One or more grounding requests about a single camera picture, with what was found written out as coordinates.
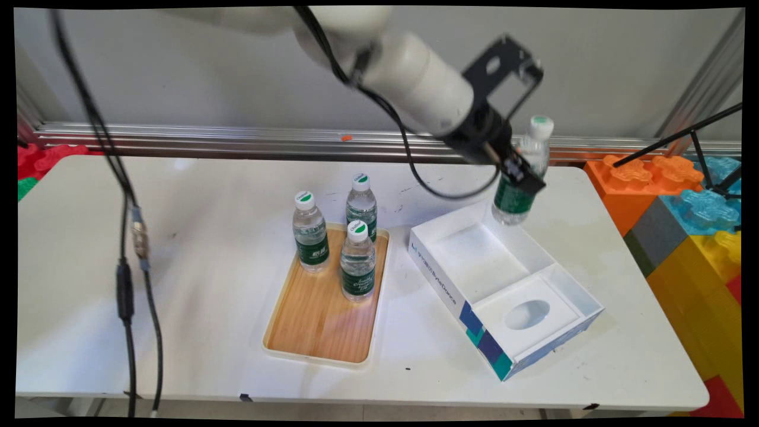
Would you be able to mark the grey giant toy brick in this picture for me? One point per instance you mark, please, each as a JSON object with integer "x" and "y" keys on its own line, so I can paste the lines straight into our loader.
{"x": 655, "y": 237}

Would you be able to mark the aluminium frame rail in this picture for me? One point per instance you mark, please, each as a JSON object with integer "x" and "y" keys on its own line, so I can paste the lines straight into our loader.
{"x": 237, "y": 142}

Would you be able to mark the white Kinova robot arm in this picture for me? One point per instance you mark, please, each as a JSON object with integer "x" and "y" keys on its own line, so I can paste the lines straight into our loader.
{"x": 415, "y": 77}

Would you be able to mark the aluminium frame post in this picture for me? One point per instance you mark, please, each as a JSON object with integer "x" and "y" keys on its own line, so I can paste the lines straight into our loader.
{"x": 705, "y": 83}

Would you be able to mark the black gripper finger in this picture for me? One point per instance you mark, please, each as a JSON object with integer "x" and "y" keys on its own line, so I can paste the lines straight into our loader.
{"x": 525, "y": 175}

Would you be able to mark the green label water bottle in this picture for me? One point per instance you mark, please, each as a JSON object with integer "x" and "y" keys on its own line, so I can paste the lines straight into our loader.
{"x": 311, "y": 237}
{"x": 506, "y": 204}
{"x": 362, "y": 204}
{"x": 357, "y": 267}

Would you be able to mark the blue giant toy brick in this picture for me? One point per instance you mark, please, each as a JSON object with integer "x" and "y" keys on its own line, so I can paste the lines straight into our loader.
{"x": 705, "y": 210}

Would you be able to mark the white open cardboard box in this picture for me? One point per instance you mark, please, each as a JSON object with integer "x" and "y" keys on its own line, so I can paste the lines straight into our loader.
{"x": 533, "y": 320}

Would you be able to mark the yellow giant toy brick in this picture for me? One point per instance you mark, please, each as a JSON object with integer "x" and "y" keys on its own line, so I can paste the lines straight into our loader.
{"x": 699, "y": 308}

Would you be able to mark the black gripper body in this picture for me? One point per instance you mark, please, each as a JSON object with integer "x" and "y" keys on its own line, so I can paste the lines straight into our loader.
{"x": 483, "y": 139}

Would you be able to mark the orange giant toy brick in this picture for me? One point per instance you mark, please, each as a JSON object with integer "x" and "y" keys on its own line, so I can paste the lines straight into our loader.
{"x": 625, "y": 190}

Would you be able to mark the wooden tray with cream rim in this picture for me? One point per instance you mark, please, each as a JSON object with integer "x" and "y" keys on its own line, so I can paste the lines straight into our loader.
{"x": 320, "y": 320}

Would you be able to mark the red giant toy brick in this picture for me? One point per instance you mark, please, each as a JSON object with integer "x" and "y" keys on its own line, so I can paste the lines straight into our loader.
{"x": 50, "y": 157}
{"x": 720, "y": 400}

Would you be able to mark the black tripod stand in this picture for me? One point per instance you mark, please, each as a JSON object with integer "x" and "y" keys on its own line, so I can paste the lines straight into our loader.
{"x": 699, "y": 148}

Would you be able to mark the green giant toy brick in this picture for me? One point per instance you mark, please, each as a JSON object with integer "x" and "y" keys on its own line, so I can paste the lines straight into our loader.
{"x": 25, "y": 188}

